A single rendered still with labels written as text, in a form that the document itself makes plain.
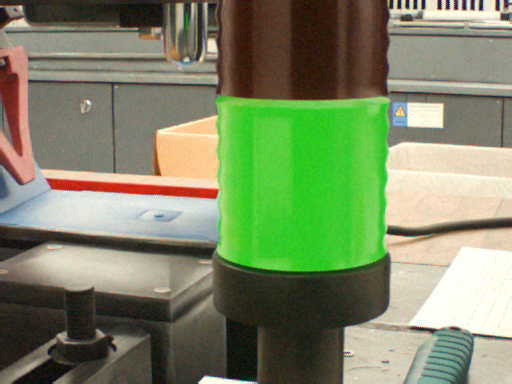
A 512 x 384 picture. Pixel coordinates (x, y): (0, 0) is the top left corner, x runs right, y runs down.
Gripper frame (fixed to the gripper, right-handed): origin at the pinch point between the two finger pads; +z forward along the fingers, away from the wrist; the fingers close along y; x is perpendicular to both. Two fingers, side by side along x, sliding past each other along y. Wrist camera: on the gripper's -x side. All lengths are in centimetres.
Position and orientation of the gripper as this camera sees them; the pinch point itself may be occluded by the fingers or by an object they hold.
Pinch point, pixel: (1, 181)
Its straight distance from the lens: 58.1
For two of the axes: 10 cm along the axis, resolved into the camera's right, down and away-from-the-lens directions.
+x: 3.3, -2.6, 9.1
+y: 8.1, -4.2, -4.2
